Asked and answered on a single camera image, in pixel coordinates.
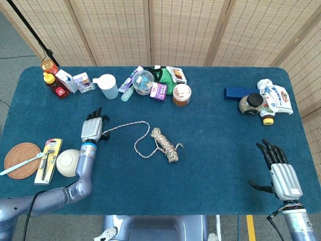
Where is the bottle with yellow cap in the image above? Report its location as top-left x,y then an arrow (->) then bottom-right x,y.
258,104 -> 276,126

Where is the cream ceramic bowl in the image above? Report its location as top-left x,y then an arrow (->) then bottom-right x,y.
56,149 -> 81,178

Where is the clear jar of rubber bands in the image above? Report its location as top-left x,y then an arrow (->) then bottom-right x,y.
172,83 -> 192,107

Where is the small purple drink carton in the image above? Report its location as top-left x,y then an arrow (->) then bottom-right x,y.
72,72 -> 92,94

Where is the blue felt table cover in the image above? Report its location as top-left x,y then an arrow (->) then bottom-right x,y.
0,66 -> 321,216

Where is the white red snack packet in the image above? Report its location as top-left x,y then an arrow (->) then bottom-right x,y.
166,66 -> 188,85

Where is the round woven coaster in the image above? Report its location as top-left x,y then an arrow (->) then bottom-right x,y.
4,142 -> 43,180

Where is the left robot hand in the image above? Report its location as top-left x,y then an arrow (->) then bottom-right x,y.
80,107 -> 111,144

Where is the speckled braided rope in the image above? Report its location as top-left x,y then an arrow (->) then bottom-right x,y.
102,121 -> 184,164

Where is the purple pad box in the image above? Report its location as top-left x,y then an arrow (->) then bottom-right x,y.
149,82 -> 168,102

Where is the red drink can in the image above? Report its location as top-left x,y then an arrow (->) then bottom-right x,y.
40,59 -> 60,76

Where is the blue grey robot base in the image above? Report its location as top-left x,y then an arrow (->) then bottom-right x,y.
94,215 -> 219,241

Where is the light blue plastic mug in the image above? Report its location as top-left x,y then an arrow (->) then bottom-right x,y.
91,73 -> 119,100

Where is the honey bear bottle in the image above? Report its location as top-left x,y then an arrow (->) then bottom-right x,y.
42,72 -> 70,99

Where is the light blue toothbrush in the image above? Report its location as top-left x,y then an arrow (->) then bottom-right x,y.
0,152 -> 45,176

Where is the navy blue long box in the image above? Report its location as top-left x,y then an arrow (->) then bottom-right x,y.
224,86 -> 260,101

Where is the black stand pole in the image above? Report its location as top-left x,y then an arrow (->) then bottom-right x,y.
6,0 -> 61,67

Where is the white blue carton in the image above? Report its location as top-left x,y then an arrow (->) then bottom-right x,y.
55,69 -> 79,94

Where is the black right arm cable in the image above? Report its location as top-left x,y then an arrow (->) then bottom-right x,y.
266,205 -> 286,241

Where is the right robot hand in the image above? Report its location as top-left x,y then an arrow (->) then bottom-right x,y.
248,139 -> 303,201

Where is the white printed bag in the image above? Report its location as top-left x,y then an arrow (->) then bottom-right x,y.
257,78 -> 293,115

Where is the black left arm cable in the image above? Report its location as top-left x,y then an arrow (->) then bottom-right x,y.
22,184 -> 73,241

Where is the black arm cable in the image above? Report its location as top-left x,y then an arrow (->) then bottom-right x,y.
22,184 -> 73,241
266,205 -> 286,241

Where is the green black cloth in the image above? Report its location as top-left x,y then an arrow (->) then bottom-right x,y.
144,65 -> 178,95

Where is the razor in yellow blister pack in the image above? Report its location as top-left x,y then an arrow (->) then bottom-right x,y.
34,138 -> 63,186

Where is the bamboo folding screen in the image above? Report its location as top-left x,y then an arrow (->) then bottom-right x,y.
0,0 -> 321,201

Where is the seed jar with black lid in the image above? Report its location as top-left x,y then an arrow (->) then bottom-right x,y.
238,92 -> 264,116

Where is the clear tub of clips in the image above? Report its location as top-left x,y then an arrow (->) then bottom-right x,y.
131,69 -> 154,96

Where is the green scrub brush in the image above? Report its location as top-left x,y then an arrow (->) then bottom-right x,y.
120,86 -> 135,102

